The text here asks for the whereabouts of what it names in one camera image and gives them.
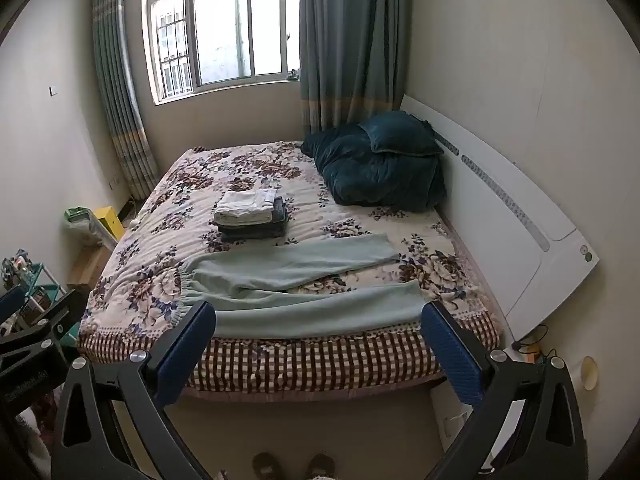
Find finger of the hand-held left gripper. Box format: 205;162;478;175
0;286;28;329
0;288;89;361

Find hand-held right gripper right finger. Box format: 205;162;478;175
420;301;587;480

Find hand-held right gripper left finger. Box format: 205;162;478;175
50;301;218;480

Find light green pants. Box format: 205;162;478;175
177;232;426;339

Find teal shelf cart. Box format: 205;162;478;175
0;249;83;356

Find cardboard box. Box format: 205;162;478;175
67;245;113;292

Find green white plastic bag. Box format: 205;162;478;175
63;206;118;251

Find yellow box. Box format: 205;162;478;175
92;206;124;247

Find white headboard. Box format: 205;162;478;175
400;94;600;342

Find beige paper cup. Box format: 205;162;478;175
580;355;601;392

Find white folded garment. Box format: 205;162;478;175
214;189;281;226

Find teal quilt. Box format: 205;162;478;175
301;122;447;211

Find floral bed blanket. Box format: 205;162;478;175
77;141;501;393

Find teal pillow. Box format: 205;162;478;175
361;111;445;156

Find window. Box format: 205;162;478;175
141;0;301;106

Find black power cable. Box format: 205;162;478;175
512;325;548;357

